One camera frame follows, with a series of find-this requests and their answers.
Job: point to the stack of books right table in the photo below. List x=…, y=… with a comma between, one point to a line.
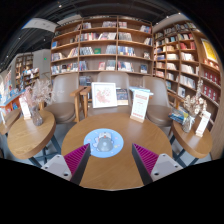
x=176, y=115

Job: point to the round wooden left table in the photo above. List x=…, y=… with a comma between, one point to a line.
x=25, y=139

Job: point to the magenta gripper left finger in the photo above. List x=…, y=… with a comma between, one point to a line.
x=70, y=167

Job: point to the left vase dried flowers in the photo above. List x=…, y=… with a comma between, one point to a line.
x=40, y=92

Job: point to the orange blue display stand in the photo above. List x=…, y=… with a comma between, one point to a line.
x=11, y=104

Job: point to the yellow poster on shelf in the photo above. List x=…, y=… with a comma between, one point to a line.
x=210, y=52

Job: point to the white sign card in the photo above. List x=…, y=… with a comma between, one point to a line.
x=203, y=123
x=25, y=108

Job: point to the right vase dried flowers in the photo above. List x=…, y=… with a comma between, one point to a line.
x=194, y=105

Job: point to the beige left armchair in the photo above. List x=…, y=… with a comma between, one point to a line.
x=65, y=105

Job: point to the beige right armchair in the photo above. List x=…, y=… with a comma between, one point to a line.
x=158, y=106

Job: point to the beige middle armchair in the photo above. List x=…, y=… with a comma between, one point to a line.
x=122, y=81

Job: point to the distant wooden bookshelf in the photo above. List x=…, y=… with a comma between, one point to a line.
x=25, y=73

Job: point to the vase dried flowers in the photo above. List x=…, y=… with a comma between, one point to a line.
x=40, y=92
x=194, y=105

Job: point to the right white sign card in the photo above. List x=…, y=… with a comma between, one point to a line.
x=203, y=123

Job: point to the wooden right wall bookshelf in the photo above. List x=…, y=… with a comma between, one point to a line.
x=180, y=59

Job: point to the round blue mouse pad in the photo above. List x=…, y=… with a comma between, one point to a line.
x=92, y=139

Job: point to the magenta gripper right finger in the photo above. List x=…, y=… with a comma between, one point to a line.
x=152, y=166

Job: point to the left white sign card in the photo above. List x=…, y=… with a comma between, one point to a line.
x=25, y=108

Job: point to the white red sign stand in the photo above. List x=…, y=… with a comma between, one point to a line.
x=139, y=106

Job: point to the beige armchair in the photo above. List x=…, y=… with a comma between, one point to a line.
x=158, y=106
x=122, y=81
x=65, y=105

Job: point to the round wooden right table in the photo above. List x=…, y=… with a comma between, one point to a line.
x=198, y=147

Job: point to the white framed pink picture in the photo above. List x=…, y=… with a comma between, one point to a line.
x=104, y=94

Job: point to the large wooden back bookshelf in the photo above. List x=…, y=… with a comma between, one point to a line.
x=90, y=45

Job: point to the grey computer mouse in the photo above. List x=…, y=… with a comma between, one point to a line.
x=105, y=143

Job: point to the dark book on chair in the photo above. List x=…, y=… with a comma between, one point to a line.
x=122, y=96

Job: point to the far left wooden table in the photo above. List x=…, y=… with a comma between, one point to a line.
x=10, y=119

